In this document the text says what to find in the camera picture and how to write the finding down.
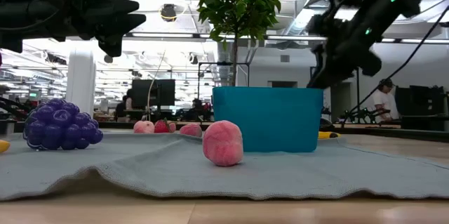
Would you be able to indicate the purple toy grape bunch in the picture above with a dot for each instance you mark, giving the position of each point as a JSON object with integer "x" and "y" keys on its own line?
{"x": 59, "y": 125}

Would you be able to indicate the green potted plant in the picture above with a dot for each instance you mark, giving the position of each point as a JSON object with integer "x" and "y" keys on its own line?
{"x": 242, "y": 3}

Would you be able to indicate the black equipment cabinet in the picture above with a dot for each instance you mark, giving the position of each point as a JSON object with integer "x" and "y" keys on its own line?
{"x": 421, "y": 104}

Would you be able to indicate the black computer monitor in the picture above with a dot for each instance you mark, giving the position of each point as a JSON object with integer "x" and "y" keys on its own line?
{"x": 152, "y": 92}

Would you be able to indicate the ceiling light strip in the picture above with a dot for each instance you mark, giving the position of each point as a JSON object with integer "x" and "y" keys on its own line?
{"x": 161, "y": 35}

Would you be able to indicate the pink toy peach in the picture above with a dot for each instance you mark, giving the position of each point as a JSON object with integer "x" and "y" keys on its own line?
{"x": 191, "y": 130}
{"x": 144, "y": 127}
{"x": 172, "y": 127}
{"x": 222, "y": 143}

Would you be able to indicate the blue plastic tupperware container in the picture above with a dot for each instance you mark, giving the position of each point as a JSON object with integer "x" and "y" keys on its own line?
{"x": 273, "y": 118}

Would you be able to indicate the yellow toy banana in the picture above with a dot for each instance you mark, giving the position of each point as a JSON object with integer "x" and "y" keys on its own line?
{"x": 3, "y": 146}
{"x": 326, "y": 135}

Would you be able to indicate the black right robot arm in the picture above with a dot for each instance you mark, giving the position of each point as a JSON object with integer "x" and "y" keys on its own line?
{"x": 386, "y": 10}

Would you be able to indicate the person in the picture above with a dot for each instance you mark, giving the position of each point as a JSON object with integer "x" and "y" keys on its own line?
{"x": 384, "y": 103}
{"x": 127, "y": 104}
{"x": 197, "y": 106}

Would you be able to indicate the red toy strawberry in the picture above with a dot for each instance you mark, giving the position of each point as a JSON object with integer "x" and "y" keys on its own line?
{"x": 161, "y": 126}

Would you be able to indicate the grey cloth mat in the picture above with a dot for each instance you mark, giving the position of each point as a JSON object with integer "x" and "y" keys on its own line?
{"x": 224, "y": 178}

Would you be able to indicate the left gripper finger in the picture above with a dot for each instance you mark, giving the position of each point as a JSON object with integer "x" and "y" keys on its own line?
{"x": 119, "y": 27}
{"x": 112, "y": 6}

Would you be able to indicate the black distant robot arm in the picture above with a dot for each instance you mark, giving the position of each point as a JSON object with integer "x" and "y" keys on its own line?
{"x": 365, "y": 113}

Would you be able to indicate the black round ceiling device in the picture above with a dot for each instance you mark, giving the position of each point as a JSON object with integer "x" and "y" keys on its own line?
{"x": 168, "y": 11}

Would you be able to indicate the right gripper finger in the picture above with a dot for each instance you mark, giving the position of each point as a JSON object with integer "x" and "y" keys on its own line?
{"x": 324, "y": 80}
{"x": 320, "y": 59}

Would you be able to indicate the white round pillar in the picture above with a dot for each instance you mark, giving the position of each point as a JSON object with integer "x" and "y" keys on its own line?
{"x": 80, "y": 83}

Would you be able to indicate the green exit sign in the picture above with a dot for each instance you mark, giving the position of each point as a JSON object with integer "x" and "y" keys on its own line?
{"x": 34, "y": 94}

